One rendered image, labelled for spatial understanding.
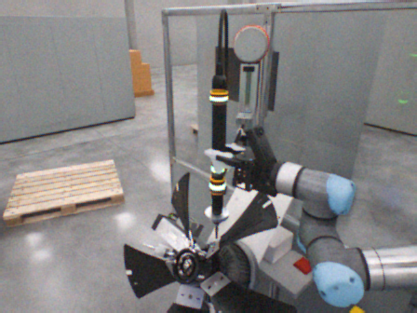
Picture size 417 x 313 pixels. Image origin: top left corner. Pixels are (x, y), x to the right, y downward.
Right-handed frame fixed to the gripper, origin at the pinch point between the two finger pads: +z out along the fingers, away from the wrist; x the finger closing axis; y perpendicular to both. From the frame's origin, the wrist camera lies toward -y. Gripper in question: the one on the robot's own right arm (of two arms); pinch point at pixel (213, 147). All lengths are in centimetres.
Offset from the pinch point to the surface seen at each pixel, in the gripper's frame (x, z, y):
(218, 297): -4.8, -5.9, 47.4
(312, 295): 69, -16, 106
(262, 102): 76, 27, 6
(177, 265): -3.9, 12.5, 46.1
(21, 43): 158, 519, 2
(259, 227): 9.8, -10.5, 27.4
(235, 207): 35, 15, 44
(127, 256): -6, 39, 56
